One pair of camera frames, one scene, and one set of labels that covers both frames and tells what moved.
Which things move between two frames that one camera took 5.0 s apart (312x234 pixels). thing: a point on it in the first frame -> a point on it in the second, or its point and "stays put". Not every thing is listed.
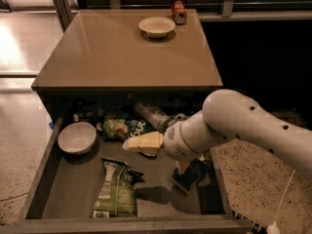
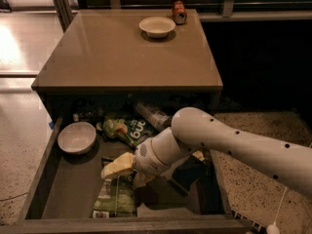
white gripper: (173, 140) -> (145, 160)
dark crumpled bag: (90, 111) stays put
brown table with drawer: (129, 50) stays put
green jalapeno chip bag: (117, 195) stays put
